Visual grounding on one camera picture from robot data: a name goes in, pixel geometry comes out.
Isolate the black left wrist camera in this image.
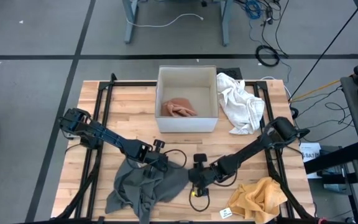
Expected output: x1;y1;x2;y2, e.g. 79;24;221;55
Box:
154;154;170;169

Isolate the yellow towel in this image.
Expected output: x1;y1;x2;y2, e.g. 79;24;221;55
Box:
227;176;288;224

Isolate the black slanted pole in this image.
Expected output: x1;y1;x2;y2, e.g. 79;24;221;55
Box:
287;0;358;102

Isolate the black camera cable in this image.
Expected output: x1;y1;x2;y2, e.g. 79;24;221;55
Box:
163;148;188;170
188;186;211;213

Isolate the white printed paper sheet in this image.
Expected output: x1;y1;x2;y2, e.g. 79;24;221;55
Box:
299;142;322;180

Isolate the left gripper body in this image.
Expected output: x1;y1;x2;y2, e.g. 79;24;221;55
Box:
141;139;169;179

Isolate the grey desk frame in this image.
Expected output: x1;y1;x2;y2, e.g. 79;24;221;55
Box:
122;0;234;47

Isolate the yellow cable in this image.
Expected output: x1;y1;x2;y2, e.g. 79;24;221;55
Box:
290;63;358;103

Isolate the pink striped towel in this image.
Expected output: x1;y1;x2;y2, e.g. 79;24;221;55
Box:
160;97;198;118

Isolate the beige fabric storage box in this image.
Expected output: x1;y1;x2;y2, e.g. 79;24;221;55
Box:
155;64;219;134

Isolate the white checked towel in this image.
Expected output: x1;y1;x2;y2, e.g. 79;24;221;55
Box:
216;72;265;136

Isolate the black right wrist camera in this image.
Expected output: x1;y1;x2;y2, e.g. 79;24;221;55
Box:
191;169;202;187

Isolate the black left camera cable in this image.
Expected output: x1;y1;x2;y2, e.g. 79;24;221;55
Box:
163;148;188;170

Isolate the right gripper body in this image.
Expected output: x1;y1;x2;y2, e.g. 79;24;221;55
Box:
193;153;222;198

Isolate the black metal table frame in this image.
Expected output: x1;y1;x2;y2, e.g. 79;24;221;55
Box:
53;73;318;224

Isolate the black side table beam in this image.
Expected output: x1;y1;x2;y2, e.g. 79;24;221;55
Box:
303;141;358;175

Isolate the black right camera cable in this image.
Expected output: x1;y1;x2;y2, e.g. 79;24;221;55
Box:
188;186;211;213

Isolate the black perforated floor grate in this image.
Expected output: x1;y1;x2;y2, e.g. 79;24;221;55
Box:
216;67;243;80

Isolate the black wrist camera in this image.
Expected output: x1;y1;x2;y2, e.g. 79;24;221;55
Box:
154;154;170;169
191;169;202;187

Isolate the white printed label card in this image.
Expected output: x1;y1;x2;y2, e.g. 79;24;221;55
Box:
218;207;232;220

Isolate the coiled black cable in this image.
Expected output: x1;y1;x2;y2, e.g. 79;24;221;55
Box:
255;45;281;68

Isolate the grey waffle towel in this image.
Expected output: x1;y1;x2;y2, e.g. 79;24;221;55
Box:
104;158;190;224

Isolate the white floor cable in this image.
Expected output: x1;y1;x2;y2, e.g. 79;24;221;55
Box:
126;12;204;28

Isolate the blue cable bundle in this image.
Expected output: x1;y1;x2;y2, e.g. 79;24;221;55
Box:
243;0;262;20

